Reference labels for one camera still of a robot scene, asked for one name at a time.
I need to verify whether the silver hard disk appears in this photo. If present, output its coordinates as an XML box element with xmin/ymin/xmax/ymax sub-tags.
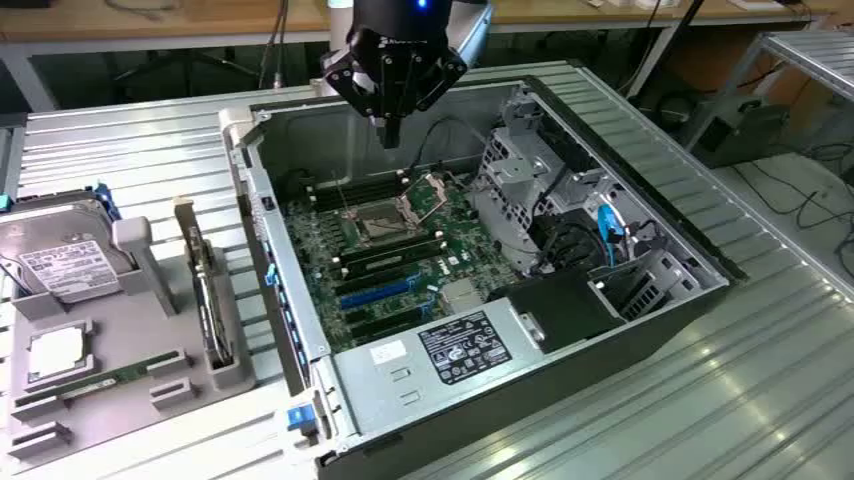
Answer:
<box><xmin>0</xmin><ymin>198</ymin><xmax>130</xmax><ymax>304</ymax></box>

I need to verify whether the grey parts rack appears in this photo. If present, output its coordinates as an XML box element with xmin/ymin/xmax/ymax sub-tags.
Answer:
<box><xmin>3</xmin><ymin>215</ymin><xmax>259</xmax><ymax>461</ymax></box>

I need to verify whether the loose green RAM stick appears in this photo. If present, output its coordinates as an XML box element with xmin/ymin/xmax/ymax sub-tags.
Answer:
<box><xmin>13</xmin><ymin>357</ymin><xmax>159</xmax><ymax>407</ymax></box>

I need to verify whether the grey hanging cable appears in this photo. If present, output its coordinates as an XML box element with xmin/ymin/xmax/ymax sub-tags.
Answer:
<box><xmin>255</xmin><ymin>0</ymin><xmax>293</xmax><ymax>91</ymax></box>

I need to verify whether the black wire bundle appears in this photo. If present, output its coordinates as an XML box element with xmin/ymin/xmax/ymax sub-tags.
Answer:
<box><xmin>533</xmin><ymin>219</ymin><xmax>602</xmax><ymax>272</ymax></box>

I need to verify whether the CPU socket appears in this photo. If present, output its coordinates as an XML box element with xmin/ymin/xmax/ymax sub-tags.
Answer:
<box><xmin>350</xmin><ymin>202</ymin><xmax>409</xmax><ymax>241</ymax></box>

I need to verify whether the silver CPU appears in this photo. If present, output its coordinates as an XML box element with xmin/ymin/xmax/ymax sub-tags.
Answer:
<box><xmin>26</xmin><ymin>330</ymin><xmax>93</xmax><ymax>387</ymax></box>

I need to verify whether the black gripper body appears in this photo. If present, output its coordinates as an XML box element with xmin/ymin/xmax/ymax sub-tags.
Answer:
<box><xmin>351</xmin><ymin>0</ymin><xmax>456</xmax><ymax>120</ymax></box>

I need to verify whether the installed green RAM stick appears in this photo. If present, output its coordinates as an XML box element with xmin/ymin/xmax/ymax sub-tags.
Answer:
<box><xmin>339</xmin><ymin>244</ymin><xmax>448</xmax><ymax>274</ymax></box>

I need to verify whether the thin black wire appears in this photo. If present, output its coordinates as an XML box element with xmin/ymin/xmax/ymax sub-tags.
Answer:
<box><xmin>407</xmin><ymin>116</ymin><xmax>500</xmax><ymax>174</ymax></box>

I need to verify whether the metal slat table frame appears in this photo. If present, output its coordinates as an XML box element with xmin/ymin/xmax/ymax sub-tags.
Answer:
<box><xmin>733</xmin><ymin>30</ymin><xmax>854</xmax><ymax>116</ymax></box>

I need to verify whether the blue disk bracket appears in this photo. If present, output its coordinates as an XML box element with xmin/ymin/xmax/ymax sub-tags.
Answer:
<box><xmin>13</xmin><ymin>182</ymin><xmax>126</xmax><ymax>224</ymax></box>

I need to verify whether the black expansion slot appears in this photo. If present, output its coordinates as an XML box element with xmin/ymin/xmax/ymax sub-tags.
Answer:
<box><xmin>333</xmin><ymin>272</ymin><xmax>409</xmax><ymax>296</ymax></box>
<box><xmin>346</xmin><ymin>305</ymin><xmax>429</xmax><ymax>327</ymax></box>
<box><xmin>350</xmin><ymin>317</ymin><xmax>441</xmax><ymax>346</ymax></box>

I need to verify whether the black RAM slot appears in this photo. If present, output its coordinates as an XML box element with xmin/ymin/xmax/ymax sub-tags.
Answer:
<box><xmin>330</xmin><ymin>230</ymin><xmax>442</xmax><ymax>261</ymax></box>
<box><xmin>313</xmin><ymin>183</ymin><xmax>407</xmax><ymax>209</ymax></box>
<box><xmin>310</xmin><ymin>173</ymin><xmax>403</xmax><ymax>199</ymax></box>

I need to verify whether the silver disk bay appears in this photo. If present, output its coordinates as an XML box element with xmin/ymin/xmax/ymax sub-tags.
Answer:
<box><xmin>573</xmin><ymin>167</ymin><xmax>729</xmax><ymax>324</ymax></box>

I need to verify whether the silver chipset heatsink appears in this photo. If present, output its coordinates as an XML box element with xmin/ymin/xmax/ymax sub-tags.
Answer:
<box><xmin>437</xmin><ymin>280</ymin><xmax>486</xmax><ymax>315</ymax></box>

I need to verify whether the graphics card with metal bracket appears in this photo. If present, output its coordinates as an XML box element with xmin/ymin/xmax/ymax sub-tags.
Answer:
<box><xmin>173</xmin><ymin>196</ymin><xmax>237</xmax><ymax>362</ymax></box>

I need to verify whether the blue expansion slot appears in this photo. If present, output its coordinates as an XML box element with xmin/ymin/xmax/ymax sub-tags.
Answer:
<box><xmin>339</xmin><ymin>282</ymin><xmax>413</xmax><ymax>310</ymax></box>

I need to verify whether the grey power supply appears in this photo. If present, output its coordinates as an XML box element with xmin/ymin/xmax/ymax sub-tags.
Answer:
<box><xmin>330</xmin><ymin>308</ymin><xmax>546</xmax><ymax>441</ymax></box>

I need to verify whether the silver drive cage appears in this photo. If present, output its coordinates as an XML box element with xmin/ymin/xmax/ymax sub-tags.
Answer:
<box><xmin>466</xmin><ymin>92</ymin><xmax>576</xmax><ymax>274</ymax></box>

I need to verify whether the wooden desk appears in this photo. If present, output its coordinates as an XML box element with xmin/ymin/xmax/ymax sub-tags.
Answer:
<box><xmin>0</xmin><ymin>0</ymin><xmax>836</xmax><ymax>111</ymax></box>

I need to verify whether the open grey PC case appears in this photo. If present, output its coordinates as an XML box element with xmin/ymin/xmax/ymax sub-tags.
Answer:
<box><xmin>218</xmin><ymin>59</ymin><xmax>749</xmax><ymax>469</ymax></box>

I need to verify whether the metal socket cover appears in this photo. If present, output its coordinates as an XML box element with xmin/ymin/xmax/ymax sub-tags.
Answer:
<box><xmin>397</xmin><ymin>174</ymin><xmax>450</xmax><ymax>221</ymax></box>

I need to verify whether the black box on floor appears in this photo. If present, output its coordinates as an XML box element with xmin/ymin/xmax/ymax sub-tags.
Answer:
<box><xmin>686</xmin><ymin>97</ymin><xmax>793</xmax><ymax>169</ymax></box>

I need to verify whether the black floor cable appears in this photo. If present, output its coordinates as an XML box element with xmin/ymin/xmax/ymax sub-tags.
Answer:
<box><xmin>733</xmin><ymin>144</ymin><xmax>854</xmax><ymax>261</ymax></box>

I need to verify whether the black plastic shroud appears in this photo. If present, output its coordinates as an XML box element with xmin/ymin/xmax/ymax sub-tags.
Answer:
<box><xmin>489</xmin><ymin>272</ymin><xmax>629</xmax><ymax>355</ymax></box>

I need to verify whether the blue wire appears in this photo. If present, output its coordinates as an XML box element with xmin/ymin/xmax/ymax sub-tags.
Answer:
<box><xmin>598</xmin><ymin>203</ymin><xmax>621</xmax><ymax>269</ymax></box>

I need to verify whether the green motherboard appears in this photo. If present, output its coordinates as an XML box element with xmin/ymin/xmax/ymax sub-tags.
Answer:
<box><xmin>279</xmin><ymin>167</ymin><xmax>529</xmax><ymax>351</ymax></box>

